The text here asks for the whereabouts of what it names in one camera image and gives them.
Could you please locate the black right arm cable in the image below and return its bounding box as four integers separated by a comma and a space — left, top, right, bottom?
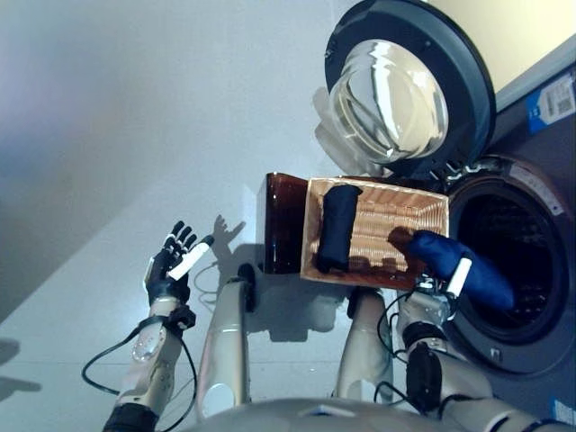
373, 292, 428, 415

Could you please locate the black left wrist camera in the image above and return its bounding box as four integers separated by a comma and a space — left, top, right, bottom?
166, 305, 197, 329

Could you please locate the grey robot torso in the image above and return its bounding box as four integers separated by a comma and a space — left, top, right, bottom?
193, 398, 496, 432

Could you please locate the round glass washing machine door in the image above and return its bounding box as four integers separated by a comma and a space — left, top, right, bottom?
313, 0, 498, 176

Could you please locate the blue cloth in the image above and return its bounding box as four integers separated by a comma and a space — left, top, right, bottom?
407, 229, 517, 311

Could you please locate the rectangular wicker laundry basket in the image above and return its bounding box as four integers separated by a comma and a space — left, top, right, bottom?
299, 176, 451, 290

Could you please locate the dark grey washing machine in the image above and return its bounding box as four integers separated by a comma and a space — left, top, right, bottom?
431, 62, 576, 428

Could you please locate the dark brown plastic stool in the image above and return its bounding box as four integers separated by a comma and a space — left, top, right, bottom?
258, 172, 311, 275

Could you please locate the black cloth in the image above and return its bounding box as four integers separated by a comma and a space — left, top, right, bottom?
317, 184, 364, 274

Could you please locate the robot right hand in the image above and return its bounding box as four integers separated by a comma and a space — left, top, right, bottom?
416, 256, 474, 311

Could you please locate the blue white energy label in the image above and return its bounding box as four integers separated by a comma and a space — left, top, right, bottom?
524, 74, 576, 136

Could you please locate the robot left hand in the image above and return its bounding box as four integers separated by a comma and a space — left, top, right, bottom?
143, 219, 214, 307

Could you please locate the robot right leg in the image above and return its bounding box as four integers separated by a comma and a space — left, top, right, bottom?
335, 287, 395, 404

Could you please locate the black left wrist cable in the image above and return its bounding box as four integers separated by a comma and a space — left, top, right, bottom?
80, 314, 199, 432

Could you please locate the thin white floor cable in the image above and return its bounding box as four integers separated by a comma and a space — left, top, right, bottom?
193, 263, 224, 307

